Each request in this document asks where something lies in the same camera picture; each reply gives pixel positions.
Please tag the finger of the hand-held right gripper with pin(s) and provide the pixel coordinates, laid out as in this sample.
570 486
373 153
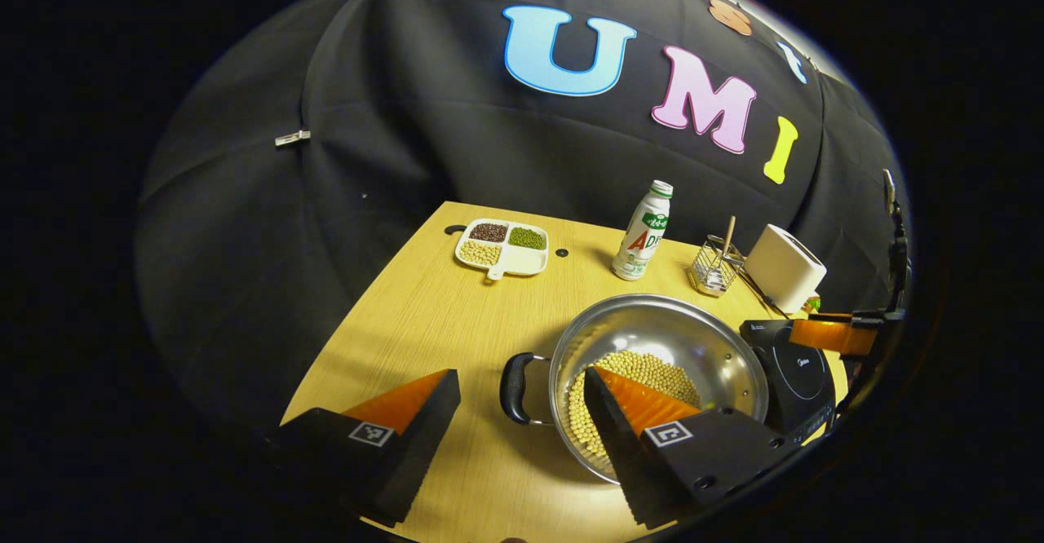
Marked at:
824 335

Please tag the white clip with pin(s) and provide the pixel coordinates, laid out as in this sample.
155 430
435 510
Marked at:
292 138

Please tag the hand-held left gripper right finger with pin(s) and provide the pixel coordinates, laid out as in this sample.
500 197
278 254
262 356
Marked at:
620 453

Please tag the stainless steel pot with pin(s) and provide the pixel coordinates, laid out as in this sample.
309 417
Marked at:
652 323

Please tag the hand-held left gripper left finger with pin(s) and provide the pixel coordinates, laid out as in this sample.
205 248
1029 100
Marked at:
416 453

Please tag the pile of yellow soybeans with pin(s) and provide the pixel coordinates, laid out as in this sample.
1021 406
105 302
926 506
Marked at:
652 368

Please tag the black induction cooktop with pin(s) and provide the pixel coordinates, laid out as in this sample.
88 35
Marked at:
795 380

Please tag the white toaster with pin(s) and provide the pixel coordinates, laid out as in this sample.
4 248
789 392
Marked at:
783 270

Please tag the white divided bean dish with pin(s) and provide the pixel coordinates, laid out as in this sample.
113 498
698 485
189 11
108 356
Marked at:
522 262

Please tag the white milk bottle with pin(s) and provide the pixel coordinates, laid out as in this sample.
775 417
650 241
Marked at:
640 241

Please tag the sandwich with lettuce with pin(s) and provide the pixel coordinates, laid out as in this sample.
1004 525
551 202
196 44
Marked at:
811 305

